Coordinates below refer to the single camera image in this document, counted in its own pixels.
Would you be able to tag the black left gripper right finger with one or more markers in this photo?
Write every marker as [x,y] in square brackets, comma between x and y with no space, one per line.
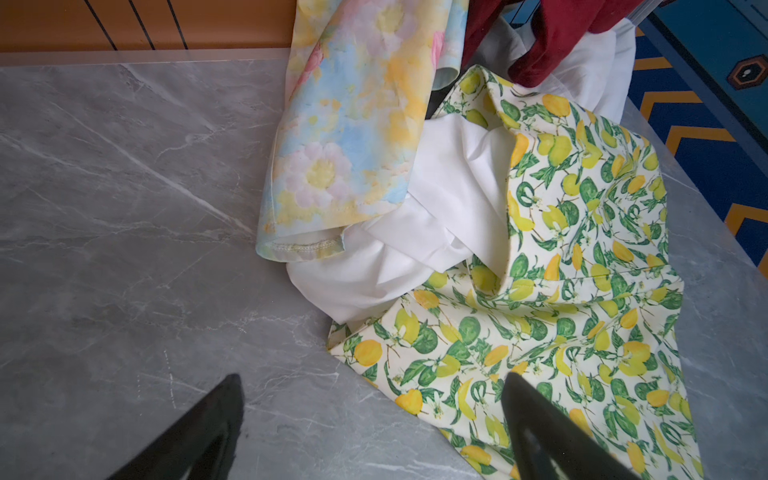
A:
[546,443]

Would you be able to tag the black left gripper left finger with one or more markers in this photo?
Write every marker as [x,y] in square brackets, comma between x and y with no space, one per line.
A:
[200,445]

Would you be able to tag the dark red cloth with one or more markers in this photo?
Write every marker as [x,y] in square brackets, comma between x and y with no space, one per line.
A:
[557,25]

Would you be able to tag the lemon print cloth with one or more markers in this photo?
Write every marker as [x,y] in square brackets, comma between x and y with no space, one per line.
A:
[584,307]

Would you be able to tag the white cloth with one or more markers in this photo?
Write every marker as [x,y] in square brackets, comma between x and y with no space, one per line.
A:
[453,207]

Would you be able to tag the pastel floral cloth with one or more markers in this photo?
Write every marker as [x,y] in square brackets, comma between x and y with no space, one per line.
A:
[358,81]

